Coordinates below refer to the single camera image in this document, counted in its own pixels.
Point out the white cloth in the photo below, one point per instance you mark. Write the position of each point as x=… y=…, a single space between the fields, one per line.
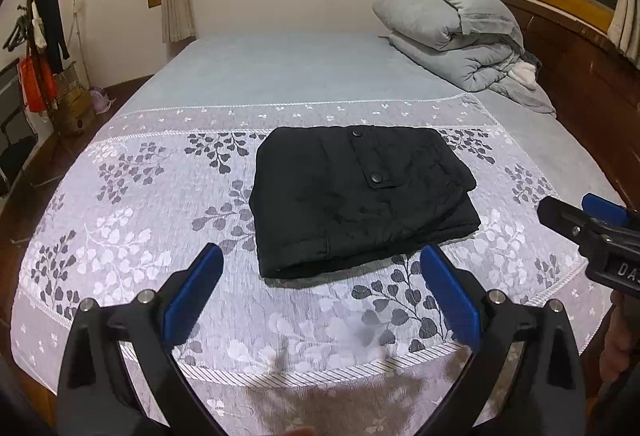
x=522 y=75

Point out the red bag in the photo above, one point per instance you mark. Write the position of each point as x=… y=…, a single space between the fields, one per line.
x=35 y=86

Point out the woven basket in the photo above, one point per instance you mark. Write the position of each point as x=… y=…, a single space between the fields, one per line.
x=75 y=101

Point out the small purple item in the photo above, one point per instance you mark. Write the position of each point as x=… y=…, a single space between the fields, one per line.
x=100 y=101

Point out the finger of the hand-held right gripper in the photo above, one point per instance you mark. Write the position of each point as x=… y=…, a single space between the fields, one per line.
x=557 y=216
x=605 y=210

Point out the black pants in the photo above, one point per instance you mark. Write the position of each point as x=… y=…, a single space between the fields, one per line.
x=325 y=196

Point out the leaf-patterned purple bedspread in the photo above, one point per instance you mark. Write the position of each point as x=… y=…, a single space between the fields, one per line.
x=150 y=196

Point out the black clothes hanger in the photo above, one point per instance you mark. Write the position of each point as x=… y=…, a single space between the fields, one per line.
x=15 y=31

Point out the black hanging garment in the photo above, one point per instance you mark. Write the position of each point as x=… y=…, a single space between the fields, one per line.
x=50 y=16

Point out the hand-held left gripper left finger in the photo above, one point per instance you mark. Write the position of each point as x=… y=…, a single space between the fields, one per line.
x=195 y=296

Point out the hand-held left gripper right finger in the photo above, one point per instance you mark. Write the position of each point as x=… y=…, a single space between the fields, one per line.
x=450 y=296

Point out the black folding chair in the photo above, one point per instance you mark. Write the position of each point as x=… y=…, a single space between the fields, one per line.
x=15 y=151

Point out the folded grey duvet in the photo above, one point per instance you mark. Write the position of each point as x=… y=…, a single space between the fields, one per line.
x=450 y=31

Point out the white curtain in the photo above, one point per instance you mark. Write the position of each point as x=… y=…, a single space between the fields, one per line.
x=625 y=21

